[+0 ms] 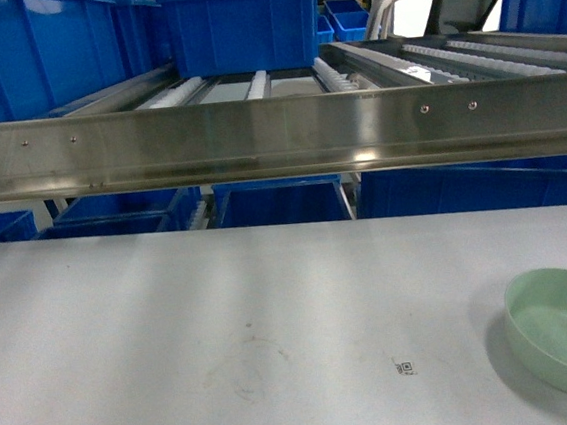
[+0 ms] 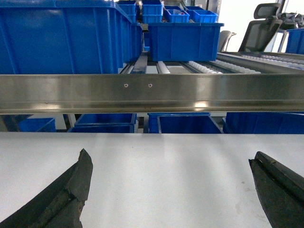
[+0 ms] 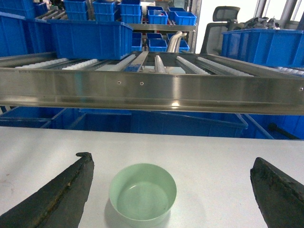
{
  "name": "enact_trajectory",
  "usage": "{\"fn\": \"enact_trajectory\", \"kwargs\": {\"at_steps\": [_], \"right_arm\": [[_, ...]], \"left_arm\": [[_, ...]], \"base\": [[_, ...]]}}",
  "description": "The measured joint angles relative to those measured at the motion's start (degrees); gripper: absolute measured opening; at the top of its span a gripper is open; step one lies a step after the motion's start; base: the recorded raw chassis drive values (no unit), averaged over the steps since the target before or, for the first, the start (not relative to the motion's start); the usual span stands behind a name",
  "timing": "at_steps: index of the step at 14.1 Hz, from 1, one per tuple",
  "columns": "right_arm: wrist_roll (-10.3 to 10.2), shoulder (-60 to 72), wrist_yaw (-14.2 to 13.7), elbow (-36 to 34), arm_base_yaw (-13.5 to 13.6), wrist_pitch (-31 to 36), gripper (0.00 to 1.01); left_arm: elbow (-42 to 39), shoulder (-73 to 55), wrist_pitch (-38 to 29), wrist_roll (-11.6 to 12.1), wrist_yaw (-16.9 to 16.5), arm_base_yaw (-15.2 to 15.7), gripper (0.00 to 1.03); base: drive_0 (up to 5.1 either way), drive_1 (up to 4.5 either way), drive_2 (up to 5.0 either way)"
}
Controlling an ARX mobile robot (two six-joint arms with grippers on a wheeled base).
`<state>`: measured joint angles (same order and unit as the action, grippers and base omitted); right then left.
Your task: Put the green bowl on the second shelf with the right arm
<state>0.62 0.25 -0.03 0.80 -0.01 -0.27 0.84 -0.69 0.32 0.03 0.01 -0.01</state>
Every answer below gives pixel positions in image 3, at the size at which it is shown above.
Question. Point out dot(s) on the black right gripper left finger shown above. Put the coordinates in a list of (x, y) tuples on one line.
[(58, 204)]

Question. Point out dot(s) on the background shelf with blue bins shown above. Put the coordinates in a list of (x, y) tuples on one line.
[(164, 16)]

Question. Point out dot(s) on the large blue bin centre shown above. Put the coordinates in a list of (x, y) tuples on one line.
[(88, 39)]

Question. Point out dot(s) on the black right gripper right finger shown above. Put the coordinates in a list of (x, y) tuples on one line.
[(280, 198)]

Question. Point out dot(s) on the large blue bin right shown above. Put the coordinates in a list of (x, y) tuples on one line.
[(266, 47)]

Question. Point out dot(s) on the stainless steel roller shelf rack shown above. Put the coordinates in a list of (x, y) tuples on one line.
[(151, 81)]

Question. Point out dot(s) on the black mesh office chair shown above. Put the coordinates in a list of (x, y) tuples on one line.
[(225, 18)]

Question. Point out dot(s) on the blue bin below shelf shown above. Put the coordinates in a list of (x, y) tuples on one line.
[(188, 123)]

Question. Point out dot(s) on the green bowl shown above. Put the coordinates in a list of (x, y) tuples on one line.
[(142, 194)]

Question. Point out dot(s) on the large blue bin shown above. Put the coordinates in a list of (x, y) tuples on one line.
[(22, 36), (266, 47), (88, 39)]

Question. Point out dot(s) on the large blue bin far left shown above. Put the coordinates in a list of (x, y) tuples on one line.
[(22, 36)]

